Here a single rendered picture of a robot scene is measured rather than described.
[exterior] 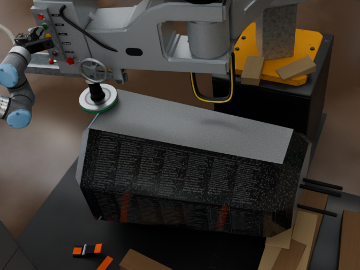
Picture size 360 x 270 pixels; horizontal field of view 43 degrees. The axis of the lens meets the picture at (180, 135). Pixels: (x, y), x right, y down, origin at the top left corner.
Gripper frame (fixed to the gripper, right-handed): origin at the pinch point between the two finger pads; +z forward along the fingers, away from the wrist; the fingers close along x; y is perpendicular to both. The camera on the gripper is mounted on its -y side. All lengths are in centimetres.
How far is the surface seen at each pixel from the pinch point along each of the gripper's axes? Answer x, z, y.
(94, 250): 135, -33, 3
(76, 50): 14.5, 3.4, -10.4
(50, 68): 30.2, 10.5, 11.6
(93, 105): 54, 9, -6
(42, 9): -8.9, 1.3, -2.4
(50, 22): -2.3, 1.4, -3.5
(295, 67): 60, 49, -114
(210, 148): 62, -13, -72
